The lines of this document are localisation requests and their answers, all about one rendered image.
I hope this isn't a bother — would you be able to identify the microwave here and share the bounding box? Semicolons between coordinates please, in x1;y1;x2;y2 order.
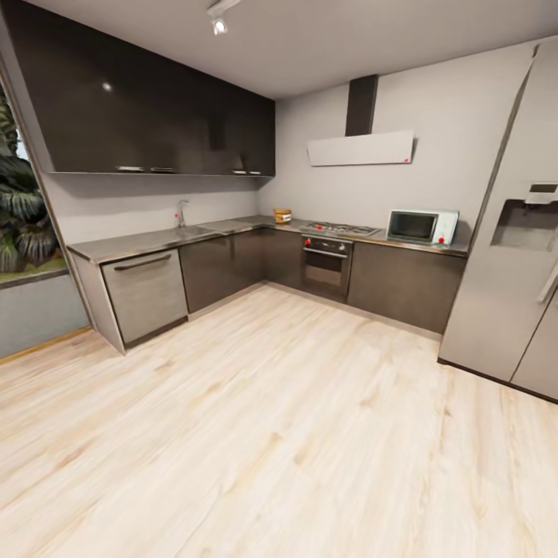
386;207;460;245

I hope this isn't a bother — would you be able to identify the popcorn bag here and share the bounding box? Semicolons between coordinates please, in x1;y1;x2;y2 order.
274;208;291;222

